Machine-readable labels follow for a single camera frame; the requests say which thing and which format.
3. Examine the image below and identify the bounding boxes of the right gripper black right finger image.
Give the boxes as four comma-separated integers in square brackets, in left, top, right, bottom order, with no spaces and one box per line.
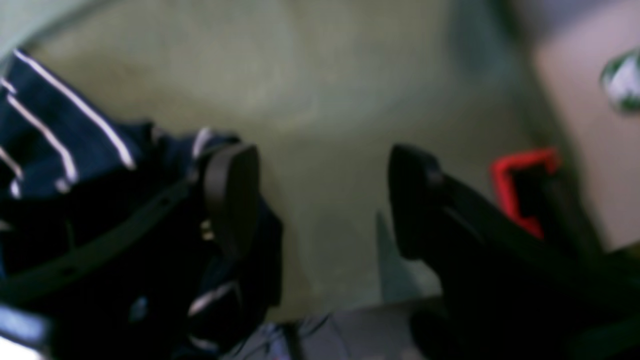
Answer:
[387,144,639,360]

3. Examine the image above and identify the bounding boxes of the light green table cloth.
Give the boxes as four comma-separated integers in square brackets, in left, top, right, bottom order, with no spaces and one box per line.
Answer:
[1,0,572,321]

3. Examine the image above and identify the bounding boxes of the navy white striped T-shirt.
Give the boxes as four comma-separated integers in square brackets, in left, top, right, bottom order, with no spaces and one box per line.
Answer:
[1,48,283,360]

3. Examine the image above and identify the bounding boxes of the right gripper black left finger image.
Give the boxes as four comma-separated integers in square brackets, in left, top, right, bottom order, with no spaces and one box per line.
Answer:
[1,142,261,360]

